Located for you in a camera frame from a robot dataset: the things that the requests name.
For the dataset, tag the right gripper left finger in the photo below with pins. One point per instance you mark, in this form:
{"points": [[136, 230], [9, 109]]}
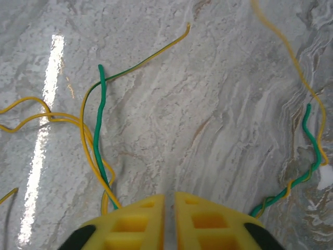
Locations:
{"points": [[145, 208]]}

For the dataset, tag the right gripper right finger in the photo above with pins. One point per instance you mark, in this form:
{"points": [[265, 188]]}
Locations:
{"points": [[208, 205]]}

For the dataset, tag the small white scrap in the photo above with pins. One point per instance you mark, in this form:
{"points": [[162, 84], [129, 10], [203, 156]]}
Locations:
{"points": [[325, 177]]}

